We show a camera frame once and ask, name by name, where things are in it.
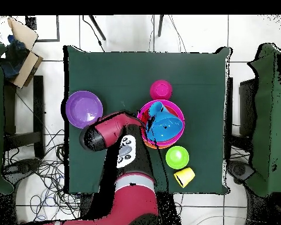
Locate blue cup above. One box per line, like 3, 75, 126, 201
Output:
148, 101, 166, 117

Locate medium blue bowl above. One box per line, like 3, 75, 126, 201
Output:
146, 110, 184, 142

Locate large orange bowl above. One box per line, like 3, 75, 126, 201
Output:
146, 140, 176, 150

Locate large pink bowl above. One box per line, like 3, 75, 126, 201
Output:
136, 99, 186, 147

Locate small crimson bowl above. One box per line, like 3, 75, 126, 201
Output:
149, 79, 173, 101

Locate small green bowl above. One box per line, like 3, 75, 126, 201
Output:
165, 145, 190, 170

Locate dark green tablecloth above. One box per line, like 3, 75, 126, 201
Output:
63, 45, 232, 196

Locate purple bowl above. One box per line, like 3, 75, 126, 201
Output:
65, 90, 104, 129

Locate yellow cup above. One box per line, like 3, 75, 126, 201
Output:
173, 166, 196, 189

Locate black tripod leg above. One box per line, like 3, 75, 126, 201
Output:
88, 15, 107, 41
157, 15, 165, 38

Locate black stool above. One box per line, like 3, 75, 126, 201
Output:
3, 74, 46, 160

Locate cardboard box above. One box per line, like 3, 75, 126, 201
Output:
0, 17, 44, 90

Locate tangle of cables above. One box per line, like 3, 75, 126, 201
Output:
2, 128, 94, 222

